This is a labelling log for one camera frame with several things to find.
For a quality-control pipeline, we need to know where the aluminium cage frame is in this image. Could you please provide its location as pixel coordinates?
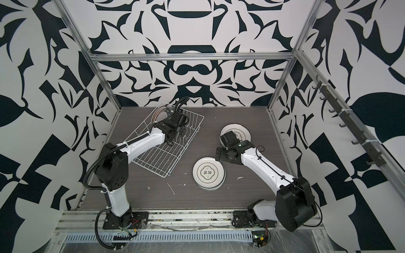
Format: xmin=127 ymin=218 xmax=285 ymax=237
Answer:
xmin=52 ymin=0 xmax=405 ymax=203

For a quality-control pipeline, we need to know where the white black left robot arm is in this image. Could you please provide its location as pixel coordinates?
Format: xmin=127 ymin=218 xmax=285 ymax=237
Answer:
xmin=82 ymin=97 xmax=190 ymax=227

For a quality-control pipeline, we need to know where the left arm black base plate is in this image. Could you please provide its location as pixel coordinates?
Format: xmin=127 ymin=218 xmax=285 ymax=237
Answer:
xmin=102 ymin=211 xmax=149 ymax=230

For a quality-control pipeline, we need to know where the black corrugated cable conduit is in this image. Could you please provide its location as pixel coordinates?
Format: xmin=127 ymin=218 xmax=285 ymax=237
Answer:
xmin=82 ymin=148 xmax=127 ymax=250

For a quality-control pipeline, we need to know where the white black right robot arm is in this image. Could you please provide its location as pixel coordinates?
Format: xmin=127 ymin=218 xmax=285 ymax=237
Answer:
xmin=215 ymin=131 xmax=319 ymax=232

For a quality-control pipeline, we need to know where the green cloud pattern plate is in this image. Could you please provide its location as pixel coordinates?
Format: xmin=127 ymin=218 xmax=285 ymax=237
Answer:
xmin=220 ymin=124 xmax=252 ymax=141
xmin=192 ymin=157 xmax=226 ymax=187

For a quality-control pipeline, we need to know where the green banner rim plate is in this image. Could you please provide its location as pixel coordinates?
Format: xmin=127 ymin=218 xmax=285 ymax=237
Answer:
xmin=151 ymin=105 xmax=172 ymax=125

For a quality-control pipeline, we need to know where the black wall hook rail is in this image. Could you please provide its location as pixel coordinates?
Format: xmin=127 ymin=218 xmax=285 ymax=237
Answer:
xmin=314 ymin=80 xmax=387 ymax=167

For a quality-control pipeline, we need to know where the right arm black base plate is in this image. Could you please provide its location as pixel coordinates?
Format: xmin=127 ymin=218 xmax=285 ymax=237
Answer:
xmin=232 ymin=210 xmax=277 ymax=228

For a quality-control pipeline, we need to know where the white wire dish rack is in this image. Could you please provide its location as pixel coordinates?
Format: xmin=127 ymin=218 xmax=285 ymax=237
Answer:
xmin=125 ymin=102 xmax=204 ymax=178

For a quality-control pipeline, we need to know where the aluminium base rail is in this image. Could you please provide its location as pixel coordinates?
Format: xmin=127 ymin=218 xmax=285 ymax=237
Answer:
xmin=53 ymin=208 xmax=325 ymax=233

